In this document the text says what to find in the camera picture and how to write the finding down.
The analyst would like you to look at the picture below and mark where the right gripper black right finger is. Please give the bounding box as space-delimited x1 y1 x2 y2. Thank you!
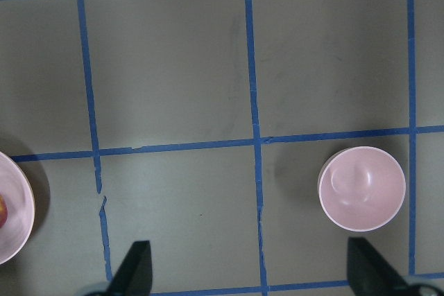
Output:
347 237 409 296

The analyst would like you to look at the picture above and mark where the pink plate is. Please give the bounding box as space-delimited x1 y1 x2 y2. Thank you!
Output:
1 153 35 264

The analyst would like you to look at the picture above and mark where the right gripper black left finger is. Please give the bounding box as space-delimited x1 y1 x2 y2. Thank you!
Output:
105 241 153 296

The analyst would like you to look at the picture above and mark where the small pink bowl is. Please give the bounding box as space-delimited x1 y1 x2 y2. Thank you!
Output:
317 146 407 232

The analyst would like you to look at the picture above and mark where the red apple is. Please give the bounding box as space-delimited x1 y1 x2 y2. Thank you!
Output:
0 195 8 228

